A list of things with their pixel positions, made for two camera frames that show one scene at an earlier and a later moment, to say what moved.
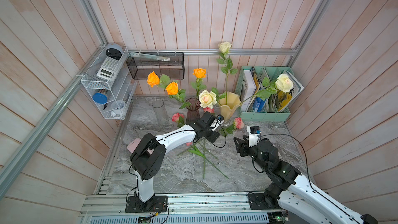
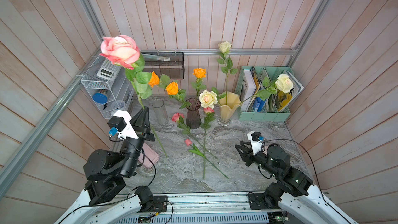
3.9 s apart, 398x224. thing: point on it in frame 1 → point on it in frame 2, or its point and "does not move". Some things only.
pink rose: (239, 124) → (124, 51)
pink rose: (211, 110) does not move
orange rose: (172, 89) does not move
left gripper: (213, 137) → (144, 130)
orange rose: (199, 73) does not move
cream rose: (207, 99) does not move
